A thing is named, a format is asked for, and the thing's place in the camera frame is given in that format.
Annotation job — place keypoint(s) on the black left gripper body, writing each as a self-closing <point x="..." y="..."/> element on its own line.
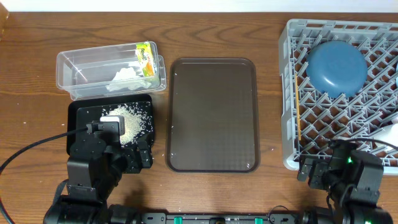
<point x="131" y="163"/>

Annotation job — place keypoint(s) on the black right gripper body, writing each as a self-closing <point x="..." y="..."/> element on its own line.
<point x="319" y="177"/>

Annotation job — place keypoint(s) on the white rice pile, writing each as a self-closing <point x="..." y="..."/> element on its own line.
<point x="138" y="119"/>

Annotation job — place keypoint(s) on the white tissue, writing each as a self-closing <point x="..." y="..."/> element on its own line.
<point x="127" y="78"/>

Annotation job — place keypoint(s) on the white cup green inside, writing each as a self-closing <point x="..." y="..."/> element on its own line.
<point x="387" y="134"/>

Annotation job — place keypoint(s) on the dark blue plate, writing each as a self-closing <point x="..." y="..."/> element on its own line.
<point x="337" y="68"/>

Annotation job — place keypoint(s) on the yellow snack wrapper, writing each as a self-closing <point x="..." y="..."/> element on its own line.
<point x="145" y="58"/>

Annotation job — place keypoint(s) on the light blue bowl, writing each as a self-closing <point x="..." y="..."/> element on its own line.
<point x="397" y="76"/>

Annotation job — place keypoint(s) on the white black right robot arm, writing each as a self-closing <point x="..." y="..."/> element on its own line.
<point x="351" y="178"/>

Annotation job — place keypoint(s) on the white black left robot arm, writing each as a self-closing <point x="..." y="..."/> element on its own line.
<point x="95" y="167"/>

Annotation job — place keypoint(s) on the grey dishwasher rack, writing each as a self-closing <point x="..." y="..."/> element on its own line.
<point x="323" y="118"/>

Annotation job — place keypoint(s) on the clear plastic waste bin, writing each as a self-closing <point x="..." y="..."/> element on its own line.
<point x="84" y="73"/>

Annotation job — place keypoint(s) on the black rectangular tray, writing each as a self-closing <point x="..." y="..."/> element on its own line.
<point x="81" y="112"/>

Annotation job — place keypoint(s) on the brown serving tray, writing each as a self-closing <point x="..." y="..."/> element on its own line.
<point x="213" y="123"/>

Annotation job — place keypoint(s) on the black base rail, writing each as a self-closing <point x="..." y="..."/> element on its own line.
<point x="199" y="218"/>

